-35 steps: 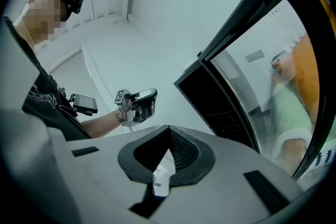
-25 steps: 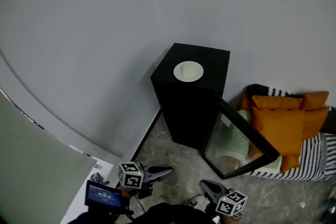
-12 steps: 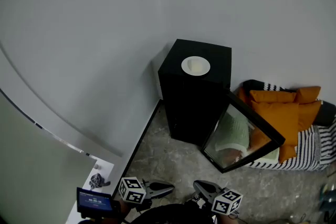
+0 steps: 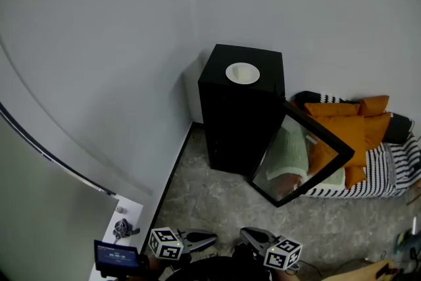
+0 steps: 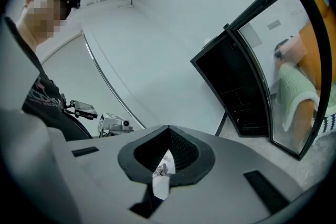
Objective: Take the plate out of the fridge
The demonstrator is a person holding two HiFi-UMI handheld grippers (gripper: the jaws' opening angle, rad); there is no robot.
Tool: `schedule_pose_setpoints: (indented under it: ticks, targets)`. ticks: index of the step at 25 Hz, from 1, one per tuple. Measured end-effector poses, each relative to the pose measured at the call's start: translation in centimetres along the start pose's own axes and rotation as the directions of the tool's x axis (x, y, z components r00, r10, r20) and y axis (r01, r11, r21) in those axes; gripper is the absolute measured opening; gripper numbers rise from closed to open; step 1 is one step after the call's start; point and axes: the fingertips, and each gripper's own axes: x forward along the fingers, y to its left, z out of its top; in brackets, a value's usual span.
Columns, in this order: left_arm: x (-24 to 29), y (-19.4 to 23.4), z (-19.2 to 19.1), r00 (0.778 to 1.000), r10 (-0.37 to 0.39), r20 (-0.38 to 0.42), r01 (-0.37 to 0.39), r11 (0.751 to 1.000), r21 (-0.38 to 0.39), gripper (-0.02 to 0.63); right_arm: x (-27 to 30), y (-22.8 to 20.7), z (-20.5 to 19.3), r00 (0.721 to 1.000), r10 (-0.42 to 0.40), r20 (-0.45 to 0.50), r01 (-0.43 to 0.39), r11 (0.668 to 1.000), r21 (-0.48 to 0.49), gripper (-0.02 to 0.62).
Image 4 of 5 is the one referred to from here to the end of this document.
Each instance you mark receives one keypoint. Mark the frosted glass panel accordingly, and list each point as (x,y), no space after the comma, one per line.
(42,200)

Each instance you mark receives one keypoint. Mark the brown cardboard box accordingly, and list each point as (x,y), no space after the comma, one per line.
(365,271)

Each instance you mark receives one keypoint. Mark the black white striped mattress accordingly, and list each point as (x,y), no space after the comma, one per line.
(378,174)

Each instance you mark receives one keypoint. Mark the person's black clothing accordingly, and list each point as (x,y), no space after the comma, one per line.
(217,270)

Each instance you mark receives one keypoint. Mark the black cushion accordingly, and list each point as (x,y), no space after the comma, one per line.
(401,128)

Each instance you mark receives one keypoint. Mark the large orange cushion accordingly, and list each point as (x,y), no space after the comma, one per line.
(348,135)

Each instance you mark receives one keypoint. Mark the white shelf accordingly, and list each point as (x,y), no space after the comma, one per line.
(130,207)

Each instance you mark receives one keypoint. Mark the black fridge with glass door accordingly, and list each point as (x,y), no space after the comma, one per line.
(237,128)

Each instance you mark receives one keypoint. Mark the small orange cushion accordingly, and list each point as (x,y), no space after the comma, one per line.
(374,105)

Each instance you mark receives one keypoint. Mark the black device with blue screen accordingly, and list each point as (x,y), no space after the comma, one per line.
(115,256)

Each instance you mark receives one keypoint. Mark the white plate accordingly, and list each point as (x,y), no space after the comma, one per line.
(242,73)

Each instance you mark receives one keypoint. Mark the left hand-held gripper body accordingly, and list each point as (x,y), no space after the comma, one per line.
(164,243)

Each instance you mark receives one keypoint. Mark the flat orange cushion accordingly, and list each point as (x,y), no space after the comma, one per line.
(330,109)

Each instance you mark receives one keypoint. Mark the small grey knob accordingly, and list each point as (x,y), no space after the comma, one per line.
(120,209)

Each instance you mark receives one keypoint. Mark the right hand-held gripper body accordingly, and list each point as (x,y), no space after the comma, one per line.
(283,253)

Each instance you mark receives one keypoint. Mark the black white striped blanket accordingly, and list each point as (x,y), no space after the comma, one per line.
(325,97)

